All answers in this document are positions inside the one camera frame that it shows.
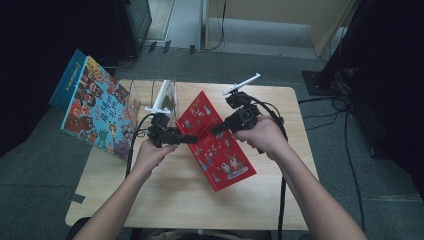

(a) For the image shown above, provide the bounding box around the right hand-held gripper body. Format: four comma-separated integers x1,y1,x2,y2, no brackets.
222,72,264,133

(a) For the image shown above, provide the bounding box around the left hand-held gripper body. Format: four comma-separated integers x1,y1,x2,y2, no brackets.
144,105,179,149

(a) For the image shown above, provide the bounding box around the red picture book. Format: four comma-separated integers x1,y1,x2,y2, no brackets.
175,90,258,193

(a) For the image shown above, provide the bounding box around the white picture book green print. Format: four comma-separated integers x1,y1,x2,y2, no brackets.
151,79,178,113

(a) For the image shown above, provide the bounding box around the clear acrylic book rack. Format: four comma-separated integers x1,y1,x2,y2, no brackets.
126,78,179,134

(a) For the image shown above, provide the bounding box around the light blue animal picture book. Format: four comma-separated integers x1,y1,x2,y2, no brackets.
60,55,138,162

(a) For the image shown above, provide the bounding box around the dark blue monster picture book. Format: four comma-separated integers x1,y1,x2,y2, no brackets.
49,48,88,111

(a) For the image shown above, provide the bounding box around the person's left hand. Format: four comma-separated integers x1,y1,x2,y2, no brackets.
134,139,179,175

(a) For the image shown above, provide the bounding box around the person's right hand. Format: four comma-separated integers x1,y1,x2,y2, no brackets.
232,114,291,161

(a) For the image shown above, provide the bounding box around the black metal stand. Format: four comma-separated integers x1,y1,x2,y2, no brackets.
301,0,374,98

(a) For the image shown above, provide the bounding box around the black cabinet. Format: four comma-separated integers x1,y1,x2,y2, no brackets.
111,0,153,60

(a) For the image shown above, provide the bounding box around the dark curtain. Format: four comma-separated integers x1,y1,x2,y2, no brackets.
0,0,116,158

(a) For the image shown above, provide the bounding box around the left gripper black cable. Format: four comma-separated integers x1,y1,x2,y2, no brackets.
125,112,158,178

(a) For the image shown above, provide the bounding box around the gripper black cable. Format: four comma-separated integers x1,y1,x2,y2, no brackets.
125,112,158,178
246,94,289,240

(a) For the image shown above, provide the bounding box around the looped black floor cable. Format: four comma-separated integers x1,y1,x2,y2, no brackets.
297,94,349,132

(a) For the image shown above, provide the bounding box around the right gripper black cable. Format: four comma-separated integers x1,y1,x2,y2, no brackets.
246,94,289,240

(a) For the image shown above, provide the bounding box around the black hanging cable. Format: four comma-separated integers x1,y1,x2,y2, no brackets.
204,0,228,52

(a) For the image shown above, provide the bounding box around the long black floor cable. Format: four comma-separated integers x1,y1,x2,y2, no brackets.
343,108,367,240

